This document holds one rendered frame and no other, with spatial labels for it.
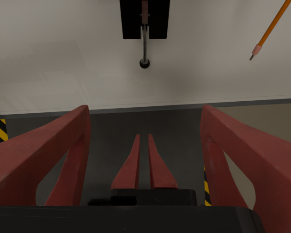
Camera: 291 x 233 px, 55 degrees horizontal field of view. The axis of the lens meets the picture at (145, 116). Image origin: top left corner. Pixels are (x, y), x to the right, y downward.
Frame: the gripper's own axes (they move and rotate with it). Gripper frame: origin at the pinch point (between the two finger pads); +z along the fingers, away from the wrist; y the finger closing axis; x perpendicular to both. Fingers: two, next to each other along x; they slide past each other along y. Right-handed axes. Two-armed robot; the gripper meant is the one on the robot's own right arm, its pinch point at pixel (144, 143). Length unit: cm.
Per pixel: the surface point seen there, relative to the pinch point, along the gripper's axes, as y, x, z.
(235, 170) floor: -48, 107, 52
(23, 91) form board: 21.4, 11.3, 18.3
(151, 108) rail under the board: -1.6, 17.5, 19.3
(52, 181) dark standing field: 50, 118, 51
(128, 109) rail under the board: 3.0, 17.9, 19.4
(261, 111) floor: -59, 83, 72
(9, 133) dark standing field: 72, 99, 70
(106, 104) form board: 7.3, 15.8, 19.1
